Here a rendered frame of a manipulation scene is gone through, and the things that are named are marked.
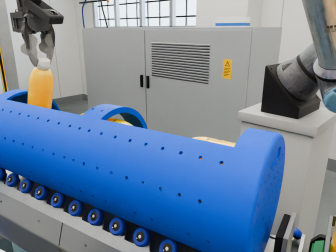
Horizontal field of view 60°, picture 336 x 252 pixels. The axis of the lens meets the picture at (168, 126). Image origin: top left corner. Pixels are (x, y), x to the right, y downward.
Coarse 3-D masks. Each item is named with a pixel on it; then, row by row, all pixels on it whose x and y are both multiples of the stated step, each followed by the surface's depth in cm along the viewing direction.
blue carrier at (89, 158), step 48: (0, 96) 94; (0, 144) 85; (48, 144) 74; (96, 144) 67; (144, 144) 62; (192, 144) 58; (240, 144) 55; (96, 192) 67; (144, 192) 59; (192, 192) 54; (240, 192) 50; (192, 240) 57; (240, 240) 50
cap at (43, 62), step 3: (39, 57) 87; (42, 57) 88; (45, 57) 88; (39, 60) 85; (42, 60) 86; (45, 60) 86; (48, 60) 87; (39, 63) 86; (42, 63) 86; (45, 63) 86; (48, 63) 87; (42, 66) 86; (45, 66) 87
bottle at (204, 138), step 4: (200, 136) 66; (204, 136) 65; (204, 140) 64; (208, 140) 63; (212, 140) 63; (216, 140) 63; (220, 140) 63; (224, 140) 63; (224, 144) 61; (228, 144) 61; (232, 144) 61
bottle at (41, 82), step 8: (32, 72) 87; (40, 72) 86; (48, 72) 88; (32, 80) 87; (40, 80) 87; (48, 80) 88; (32, 88) 88; (40, 88) 88; (48, 88) 89; (32, 96) 89; (40, 96) 89; (48, 96) 91; (32, 104) 90; (40, 104) 90; (48, 104) 92
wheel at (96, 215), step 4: (92, 208) 77; (96, 208) 76; (92, 212) 76; (96, 212) 76; (100, 212) 76; (88, 216) 76; (92, 216) 76; (96, 216) 75; (100, 216) 75; (88, 220) 76; (92, 220) 76; (96, 220) 75; (100, 220) 75; (92, 224) 75; (96, 224) 75
